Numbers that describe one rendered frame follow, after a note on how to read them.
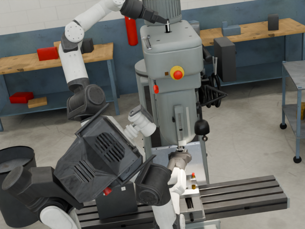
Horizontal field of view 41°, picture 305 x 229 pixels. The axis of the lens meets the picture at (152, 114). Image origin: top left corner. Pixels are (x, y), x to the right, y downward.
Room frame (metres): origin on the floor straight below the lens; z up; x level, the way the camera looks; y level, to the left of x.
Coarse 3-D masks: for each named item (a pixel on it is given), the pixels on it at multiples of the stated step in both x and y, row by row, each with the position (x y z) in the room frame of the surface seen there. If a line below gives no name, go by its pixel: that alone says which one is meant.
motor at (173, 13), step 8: (144, 0) 2.10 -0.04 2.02; (152, 0) 2.07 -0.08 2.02; (160, 0) 2.06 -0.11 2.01; (168, 0) 2.06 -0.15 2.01; (176, 0) 2.09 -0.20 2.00; (152, 8) 2.07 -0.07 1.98; (160, 8) 2.06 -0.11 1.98; (168, 8) 2.06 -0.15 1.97; (176, 8) 2.09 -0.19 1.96; (168, 16) 2.06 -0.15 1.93; (176, 16) 2.08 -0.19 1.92; (152, 24) 2.07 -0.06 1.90; (160, 24) 2.06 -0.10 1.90
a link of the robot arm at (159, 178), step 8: (152, 168) 1.42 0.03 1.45; (160, 168) 1.41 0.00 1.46; (152, 176) 1.36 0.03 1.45; (160, 176) 1.36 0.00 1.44; (168, 176) 1.40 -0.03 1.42; (152, 184) 1.32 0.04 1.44; (160, 184) 1.33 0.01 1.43; (160, 192) 1.31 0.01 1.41; (168, 192) 1.37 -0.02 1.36; (168, 200) 1.36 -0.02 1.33
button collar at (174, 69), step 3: (174, 66) 1.68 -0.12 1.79; (177, 66) 1.67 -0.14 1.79; (171, 69) 1.68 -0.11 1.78; (174, 69) 1.66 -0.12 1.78; (177, 69) 1.66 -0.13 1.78; (180, 69) 1.66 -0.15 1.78; (171, 72) 1.66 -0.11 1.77; (183, 72) 1.66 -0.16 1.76; (171, 75) 1.66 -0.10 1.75; (183, 75) 1.67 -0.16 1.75; (174, 78) 1.66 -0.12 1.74
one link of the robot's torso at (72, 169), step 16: (80, 128) 1.41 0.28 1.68; (96, 128) 1.33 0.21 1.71; (112, 128) 1.34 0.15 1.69; (80, 144) 1.31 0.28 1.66; (96, 144) 1.30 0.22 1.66; (112, 144) 1.30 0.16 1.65; (128, 144) 1.33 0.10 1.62; (64, 160) 1.32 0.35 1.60; (80, 160) 1.30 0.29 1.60; (96, 160) 1.28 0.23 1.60; (112, 160) 1.27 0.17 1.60; (128, 160) 1.27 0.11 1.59; (144, 160) 1.44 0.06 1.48; (64, 176) 1.30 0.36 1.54; (80, 176) 1.29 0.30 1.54; (96, 176) 1.27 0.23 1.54; (112, 176) 1.25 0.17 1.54; (128, 176) 1.32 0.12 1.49; (80, 192) 1.27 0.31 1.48; (96, 192) 1.25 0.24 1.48
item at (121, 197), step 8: (128, 184) 1.85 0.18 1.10; (112, 192) 1.84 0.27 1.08; (120, 192) 1.84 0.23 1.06; (128, 192) 1.85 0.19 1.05; (96, 200) 1.82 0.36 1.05; (104, 200) 1.83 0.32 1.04; (112, 200) 1.83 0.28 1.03; (120, 200) 1.84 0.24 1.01; (128, 200) 1.85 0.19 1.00; (104, 208) 1.82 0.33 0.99; (112, 208) 1.83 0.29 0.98; (120, 208) 1.84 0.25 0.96; (128, 208) 1.85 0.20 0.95; (136, 208) 1.86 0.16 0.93; (104, 216) 1.82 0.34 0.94; (112, 216) 1.83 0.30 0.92
